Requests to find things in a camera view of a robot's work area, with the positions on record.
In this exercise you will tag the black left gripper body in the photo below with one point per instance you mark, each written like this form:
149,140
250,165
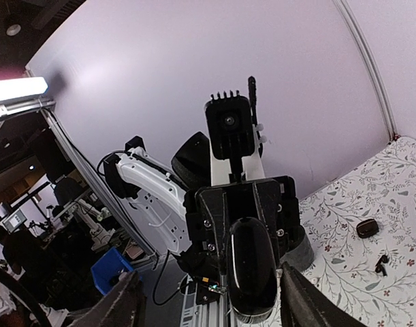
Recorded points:
211,212

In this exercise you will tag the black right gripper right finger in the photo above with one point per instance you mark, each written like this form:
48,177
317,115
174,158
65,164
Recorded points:
302,304

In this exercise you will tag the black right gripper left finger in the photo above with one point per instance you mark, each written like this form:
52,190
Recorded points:
124,305

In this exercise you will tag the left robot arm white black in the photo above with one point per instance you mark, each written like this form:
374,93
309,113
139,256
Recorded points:
158,191

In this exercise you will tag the small black earbud case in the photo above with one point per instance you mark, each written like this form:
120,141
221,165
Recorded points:
367,228

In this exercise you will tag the blue plastic bin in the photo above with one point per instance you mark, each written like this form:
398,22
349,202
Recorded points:
107,270

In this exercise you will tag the dark grey mug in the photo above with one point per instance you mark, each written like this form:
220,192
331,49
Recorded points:
301,256

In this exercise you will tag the black earbud pair back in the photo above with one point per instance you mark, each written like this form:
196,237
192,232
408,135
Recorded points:
380,265

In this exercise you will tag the person in background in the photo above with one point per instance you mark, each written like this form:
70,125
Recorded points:
24,252

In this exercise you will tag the bright strip lamp left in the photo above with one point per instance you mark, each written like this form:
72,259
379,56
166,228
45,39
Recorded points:
22,87

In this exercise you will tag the front aluminium rail base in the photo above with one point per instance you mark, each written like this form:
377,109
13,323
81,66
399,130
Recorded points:
204,308

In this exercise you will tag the left aluminium frame post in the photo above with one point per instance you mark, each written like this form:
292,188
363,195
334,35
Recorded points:
370,64

